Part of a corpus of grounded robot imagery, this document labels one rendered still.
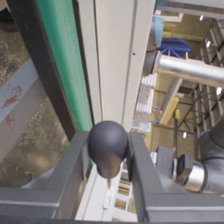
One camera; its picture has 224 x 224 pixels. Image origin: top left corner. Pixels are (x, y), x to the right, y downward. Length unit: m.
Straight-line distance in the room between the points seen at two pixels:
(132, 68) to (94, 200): 0.31
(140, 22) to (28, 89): 0.14
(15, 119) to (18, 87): 0.04
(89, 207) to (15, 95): 0.31
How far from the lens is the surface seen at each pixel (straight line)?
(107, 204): 0.41
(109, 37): 0.21
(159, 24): 0.93
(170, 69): 1.00
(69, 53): 0.17
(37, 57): 0.18
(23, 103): 0.19
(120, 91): 0.26
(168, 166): 0.54
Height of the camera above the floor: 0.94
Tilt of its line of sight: 9 degrees down
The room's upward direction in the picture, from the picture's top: 102 degrees clockwise
